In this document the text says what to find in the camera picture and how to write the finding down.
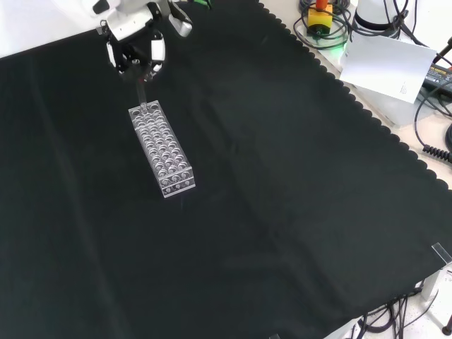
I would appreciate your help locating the clear glass test tube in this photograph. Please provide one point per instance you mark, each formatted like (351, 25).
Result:
(141, 95)

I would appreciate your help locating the white bench frame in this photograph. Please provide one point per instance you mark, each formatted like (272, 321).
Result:
(429, 286)

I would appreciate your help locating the clear plastic cloth clip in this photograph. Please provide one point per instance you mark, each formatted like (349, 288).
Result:
(275, 336)
(443, 253)

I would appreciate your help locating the black bench cloth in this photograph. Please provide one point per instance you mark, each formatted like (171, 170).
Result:
(282, 176)

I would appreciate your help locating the white box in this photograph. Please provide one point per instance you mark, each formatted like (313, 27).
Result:
(399, 113)

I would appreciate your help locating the yellow stop button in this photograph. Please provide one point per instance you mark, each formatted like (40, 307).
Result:
(319, 19)

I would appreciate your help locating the clear acrylic test tube rack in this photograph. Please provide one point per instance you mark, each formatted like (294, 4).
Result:
(166, 166)

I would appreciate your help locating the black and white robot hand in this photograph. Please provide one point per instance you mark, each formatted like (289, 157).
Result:
(127, 26)

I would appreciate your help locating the black power adapter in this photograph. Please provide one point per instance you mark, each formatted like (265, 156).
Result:
(439, 76)

